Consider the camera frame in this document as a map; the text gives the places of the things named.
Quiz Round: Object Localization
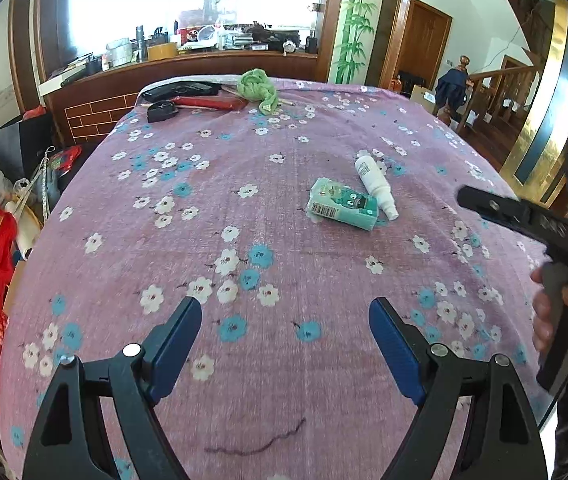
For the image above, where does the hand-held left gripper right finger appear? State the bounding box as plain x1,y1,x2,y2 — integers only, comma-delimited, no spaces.
368,297,549,480

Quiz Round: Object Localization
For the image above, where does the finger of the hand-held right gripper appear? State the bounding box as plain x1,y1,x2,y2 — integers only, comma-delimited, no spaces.
456,185,541,235

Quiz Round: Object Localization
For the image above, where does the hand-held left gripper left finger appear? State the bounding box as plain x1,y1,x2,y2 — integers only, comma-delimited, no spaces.
22,296,203,480

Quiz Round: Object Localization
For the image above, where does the wooden stair railing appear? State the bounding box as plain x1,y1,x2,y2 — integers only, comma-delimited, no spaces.
456,55,540,136

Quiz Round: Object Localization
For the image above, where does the purple floral tablecloth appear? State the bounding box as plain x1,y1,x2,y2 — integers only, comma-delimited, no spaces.
0,77,560,480

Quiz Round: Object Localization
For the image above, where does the dark jacket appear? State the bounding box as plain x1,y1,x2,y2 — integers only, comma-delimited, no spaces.
435,67,475,111

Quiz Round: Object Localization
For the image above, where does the white spray bottle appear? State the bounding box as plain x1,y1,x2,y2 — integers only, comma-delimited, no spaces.
354,156,399,221

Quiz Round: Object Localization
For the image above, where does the black thread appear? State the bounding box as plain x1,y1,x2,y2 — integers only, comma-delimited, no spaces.
205,417,307,456

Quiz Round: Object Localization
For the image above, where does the small cardboard box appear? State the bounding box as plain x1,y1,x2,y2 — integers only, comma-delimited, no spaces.
410,85,437,113

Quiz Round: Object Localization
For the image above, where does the teal tissue pack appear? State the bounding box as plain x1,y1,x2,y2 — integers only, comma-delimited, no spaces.
307,177,379,232

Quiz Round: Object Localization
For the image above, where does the wooden door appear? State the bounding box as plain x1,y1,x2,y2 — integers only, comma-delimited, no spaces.
396,0,452,93

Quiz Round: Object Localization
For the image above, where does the red printed bag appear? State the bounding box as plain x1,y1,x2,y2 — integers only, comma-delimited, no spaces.
51,145,83,175

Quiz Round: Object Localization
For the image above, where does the black pouch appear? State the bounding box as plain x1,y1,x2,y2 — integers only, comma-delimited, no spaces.
147,101,181,123

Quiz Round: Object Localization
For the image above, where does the wooden brick-pattern counter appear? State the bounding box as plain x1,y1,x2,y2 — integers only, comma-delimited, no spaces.
38,45,319,146

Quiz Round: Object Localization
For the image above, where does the black flat case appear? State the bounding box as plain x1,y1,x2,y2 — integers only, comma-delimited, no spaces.
141,80,222,103

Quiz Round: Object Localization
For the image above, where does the black paper bag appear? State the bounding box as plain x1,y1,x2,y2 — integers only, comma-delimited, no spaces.
0,112,54,181

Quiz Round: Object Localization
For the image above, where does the green cloth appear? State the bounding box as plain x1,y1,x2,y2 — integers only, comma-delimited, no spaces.
236,68,281,115

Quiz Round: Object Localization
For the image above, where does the brown tape box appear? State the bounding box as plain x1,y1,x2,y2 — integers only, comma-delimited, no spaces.
147,42,179,61

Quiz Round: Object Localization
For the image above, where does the bamboo wall painting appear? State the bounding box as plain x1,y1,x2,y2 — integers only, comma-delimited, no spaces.
331,0,379,83

